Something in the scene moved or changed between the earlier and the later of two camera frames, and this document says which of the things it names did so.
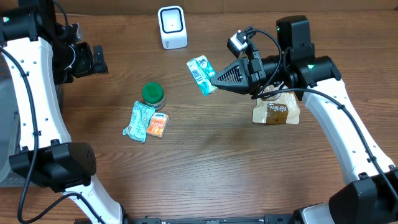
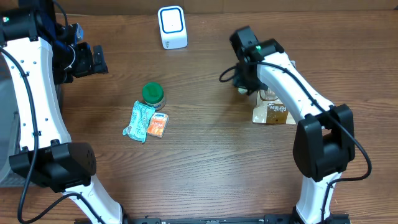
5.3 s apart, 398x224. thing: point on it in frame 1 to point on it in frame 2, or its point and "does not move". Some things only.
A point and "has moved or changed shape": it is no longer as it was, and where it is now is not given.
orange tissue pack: (158, 124) does not move
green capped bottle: (153, 94) does not move
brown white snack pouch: (277, 108) does not move
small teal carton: (202, 71) has moved or changed shape
